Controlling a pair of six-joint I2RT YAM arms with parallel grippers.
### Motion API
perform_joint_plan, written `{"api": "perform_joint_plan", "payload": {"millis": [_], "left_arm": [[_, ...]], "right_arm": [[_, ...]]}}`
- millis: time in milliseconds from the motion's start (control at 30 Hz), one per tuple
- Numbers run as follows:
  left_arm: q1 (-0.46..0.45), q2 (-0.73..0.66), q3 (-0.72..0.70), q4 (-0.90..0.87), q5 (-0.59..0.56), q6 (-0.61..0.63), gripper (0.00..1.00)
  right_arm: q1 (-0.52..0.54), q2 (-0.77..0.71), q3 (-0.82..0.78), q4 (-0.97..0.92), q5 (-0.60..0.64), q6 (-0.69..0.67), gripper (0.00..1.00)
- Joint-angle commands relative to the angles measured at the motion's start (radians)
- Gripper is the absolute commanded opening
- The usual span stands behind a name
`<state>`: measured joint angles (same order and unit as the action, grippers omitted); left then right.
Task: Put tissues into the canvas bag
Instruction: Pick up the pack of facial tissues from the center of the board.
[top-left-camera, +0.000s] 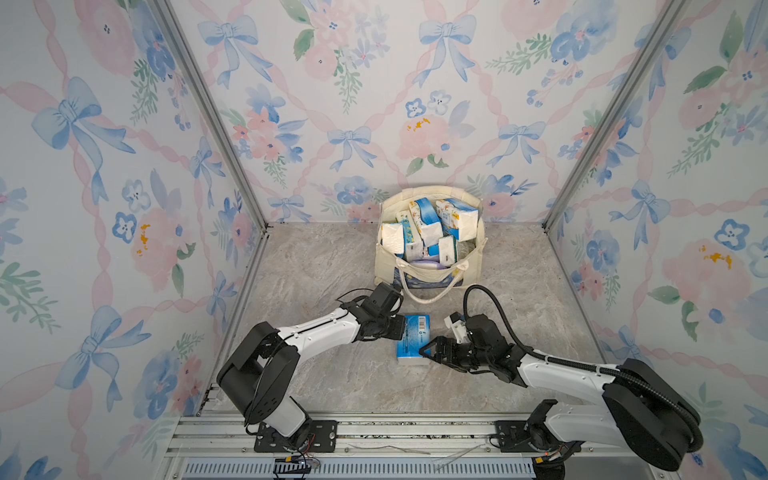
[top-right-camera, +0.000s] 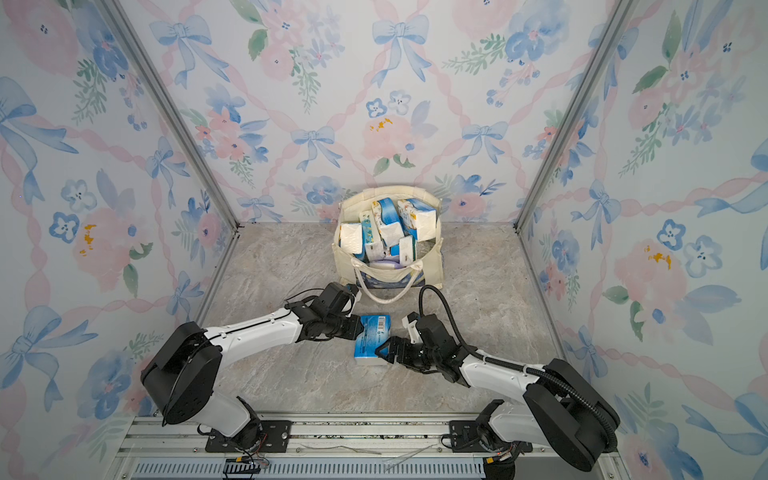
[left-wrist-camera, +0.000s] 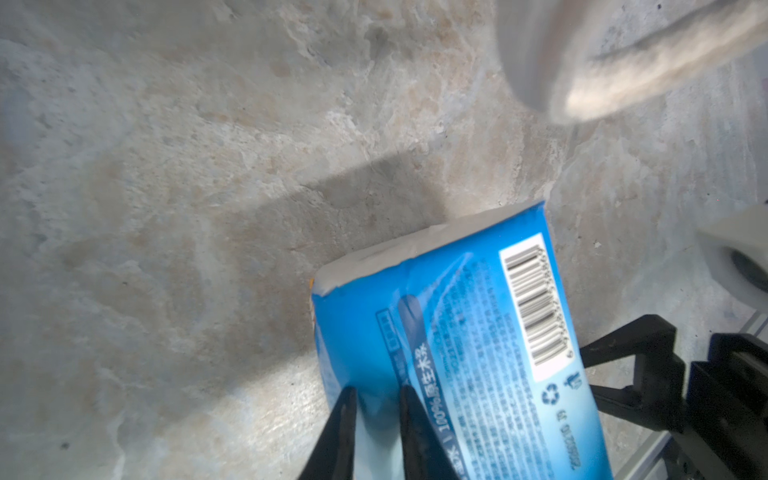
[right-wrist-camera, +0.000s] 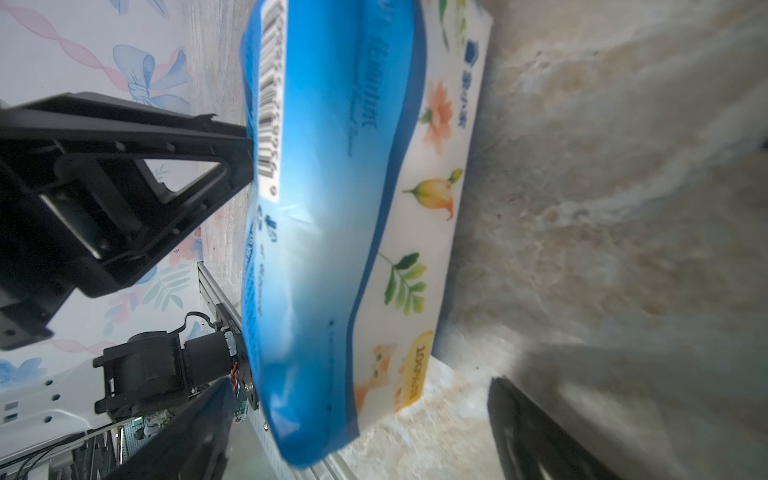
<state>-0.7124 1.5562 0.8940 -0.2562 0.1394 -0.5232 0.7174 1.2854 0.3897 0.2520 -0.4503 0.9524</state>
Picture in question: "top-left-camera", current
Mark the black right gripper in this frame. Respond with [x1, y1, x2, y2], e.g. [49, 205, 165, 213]
[417, 335, 491, 371]

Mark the cream canvas tote bag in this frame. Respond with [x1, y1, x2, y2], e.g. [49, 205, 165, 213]
[374, 186, 487, 305]

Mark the teal tissue pack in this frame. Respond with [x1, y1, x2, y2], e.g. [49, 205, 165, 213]
[396, 210, 424, 262]

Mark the blue white tissue pack back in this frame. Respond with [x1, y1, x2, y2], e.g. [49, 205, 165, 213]
[380, 223, 405, 256]

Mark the purple tissue pack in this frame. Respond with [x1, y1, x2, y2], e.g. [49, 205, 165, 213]
[412, 259, 445, 270]

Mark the blue cartoon tissue pack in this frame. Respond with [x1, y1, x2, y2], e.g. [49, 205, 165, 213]
[438, 235, 458, 268]
[435, 198, 480, 242]

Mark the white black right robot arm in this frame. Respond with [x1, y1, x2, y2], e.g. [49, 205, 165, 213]
[419, 314, 704, 471]

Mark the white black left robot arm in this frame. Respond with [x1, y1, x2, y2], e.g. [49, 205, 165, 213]
[216, 283, 405, 446]

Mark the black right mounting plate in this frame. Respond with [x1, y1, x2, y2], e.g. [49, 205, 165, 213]
[489, 420, 535, 453]

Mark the black mounting plate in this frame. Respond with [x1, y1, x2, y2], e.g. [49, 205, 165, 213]
[254, 419, 339, 453]
[489, 420, 535, 453]

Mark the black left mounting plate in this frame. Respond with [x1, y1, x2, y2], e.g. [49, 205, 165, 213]
[254, 419, 339, 453]

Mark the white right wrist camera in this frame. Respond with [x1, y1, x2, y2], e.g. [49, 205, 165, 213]
[444, 312, 470, 344]

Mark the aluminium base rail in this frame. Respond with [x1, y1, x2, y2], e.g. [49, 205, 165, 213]
[152, 411, 661, 480]

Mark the left aluminium corner post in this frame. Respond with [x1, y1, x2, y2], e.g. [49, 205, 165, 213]
[148, 0, 268, 235]

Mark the aluminium corner post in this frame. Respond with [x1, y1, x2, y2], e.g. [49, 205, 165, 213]
[542, 0, 688, 234]
[148, 0, 268, 235]

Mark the right aluminium corner post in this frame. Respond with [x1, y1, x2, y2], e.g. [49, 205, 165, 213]
[542, 0, 688, 234]

